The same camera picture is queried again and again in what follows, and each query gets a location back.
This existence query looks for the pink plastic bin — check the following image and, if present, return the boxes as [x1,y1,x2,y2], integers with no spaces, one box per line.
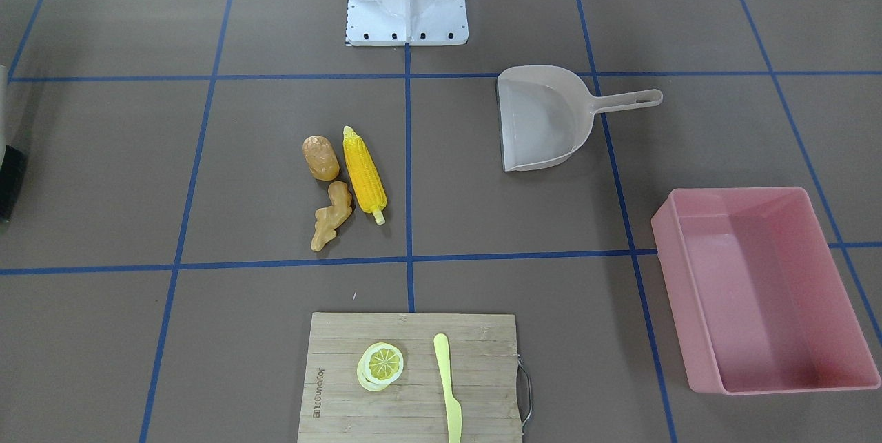
[651,187,880,396]

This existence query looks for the beige plastic dustpan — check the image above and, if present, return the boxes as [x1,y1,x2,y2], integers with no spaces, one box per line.
[495,64,664,172]

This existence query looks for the beige brush black bristles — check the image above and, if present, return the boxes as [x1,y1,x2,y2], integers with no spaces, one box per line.
[1,65,28,224]

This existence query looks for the bamboo cutting board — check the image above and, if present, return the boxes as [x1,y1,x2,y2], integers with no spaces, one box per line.
[297,312,524,442]

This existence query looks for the yellow toy corn cob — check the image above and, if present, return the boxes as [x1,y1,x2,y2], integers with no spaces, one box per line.
[342,125,387,225]

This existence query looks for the yellow plastic toy knife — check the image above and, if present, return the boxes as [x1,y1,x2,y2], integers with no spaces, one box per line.
[433,333,463,442]

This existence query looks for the yellow toy lemon slices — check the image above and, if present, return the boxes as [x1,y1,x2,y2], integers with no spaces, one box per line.
[356,342,405,392]

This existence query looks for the tan toy ginger root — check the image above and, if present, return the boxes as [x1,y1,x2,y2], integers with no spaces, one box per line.
[311,181,353,254]

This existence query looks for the brown toy potato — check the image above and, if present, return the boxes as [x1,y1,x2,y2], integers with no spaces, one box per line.
[302,135,340,182]

